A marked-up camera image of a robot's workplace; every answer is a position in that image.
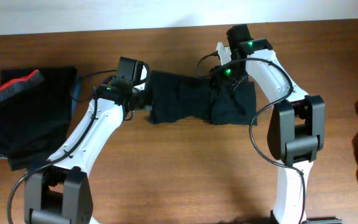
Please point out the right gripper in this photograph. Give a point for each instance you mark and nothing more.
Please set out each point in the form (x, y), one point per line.
(217, 82)

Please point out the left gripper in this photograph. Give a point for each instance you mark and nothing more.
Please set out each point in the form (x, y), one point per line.
(146, 100)

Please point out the black nike t-shirt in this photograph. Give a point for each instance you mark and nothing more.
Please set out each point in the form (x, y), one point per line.
(175, 97)

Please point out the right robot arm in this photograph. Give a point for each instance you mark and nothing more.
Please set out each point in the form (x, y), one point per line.
(296, 129)

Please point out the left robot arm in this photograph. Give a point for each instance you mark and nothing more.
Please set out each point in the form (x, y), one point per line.
(59, 192)

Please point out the black shorts red waistband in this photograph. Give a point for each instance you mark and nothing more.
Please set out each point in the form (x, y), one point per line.
(32, 75)

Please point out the aluminium frame rail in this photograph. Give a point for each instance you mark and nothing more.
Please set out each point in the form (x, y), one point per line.
(323, 221)

